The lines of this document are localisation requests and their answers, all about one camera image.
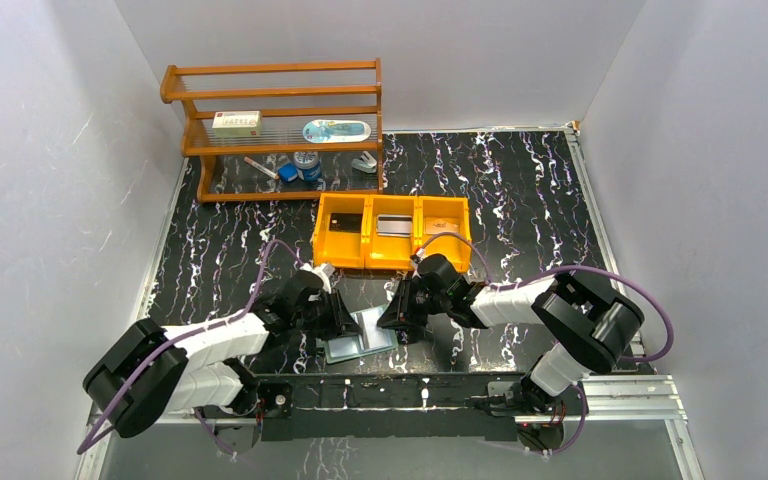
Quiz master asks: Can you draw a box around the blue white jar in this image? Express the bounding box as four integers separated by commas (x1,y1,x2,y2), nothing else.
292,151,321,183

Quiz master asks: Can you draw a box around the blue blister pack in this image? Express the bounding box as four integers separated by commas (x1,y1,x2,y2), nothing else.
302,119,372,144

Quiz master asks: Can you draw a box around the yellow three-compartment bin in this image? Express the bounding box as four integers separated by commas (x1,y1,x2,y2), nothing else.
312,193,472,273

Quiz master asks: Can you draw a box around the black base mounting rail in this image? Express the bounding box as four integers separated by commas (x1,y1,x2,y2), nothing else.
201,373,587,446

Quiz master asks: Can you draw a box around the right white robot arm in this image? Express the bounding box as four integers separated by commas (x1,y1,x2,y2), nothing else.
377,254,644,408

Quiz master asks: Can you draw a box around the small blue block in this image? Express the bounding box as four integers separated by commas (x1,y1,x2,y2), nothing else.
277,163,298,183

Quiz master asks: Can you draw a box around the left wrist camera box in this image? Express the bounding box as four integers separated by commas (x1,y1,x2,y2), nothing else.
311,263,335,288

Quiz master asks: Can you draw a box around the orange wooden shelf rack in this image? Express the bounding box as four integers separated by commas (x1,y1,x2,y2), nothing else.
160,59,384,204

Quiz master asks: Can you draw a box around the black VIP card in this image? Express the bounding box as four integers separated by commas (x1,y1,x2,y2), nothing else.
328,213,363,234

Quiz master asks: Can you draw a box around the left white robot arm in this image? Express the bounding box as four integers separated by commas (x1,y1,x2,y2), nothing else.
82,265,362,438

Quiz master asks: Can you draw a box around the white marker pen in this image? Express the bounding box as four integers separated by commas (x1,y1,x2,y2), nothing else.
243,156,280,180

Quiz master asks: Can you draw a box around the green card holder wallet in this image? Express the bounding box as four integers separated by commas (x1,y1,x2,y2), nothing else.
323,306,397,364

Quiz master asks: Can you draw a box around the bronze card in bin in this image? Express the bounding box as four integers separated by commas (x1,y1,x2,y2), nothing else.
424,217,460,236

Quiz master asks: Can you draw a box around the white red box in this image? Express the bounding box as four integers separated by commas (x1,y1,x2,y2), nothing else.
211,111,262,138

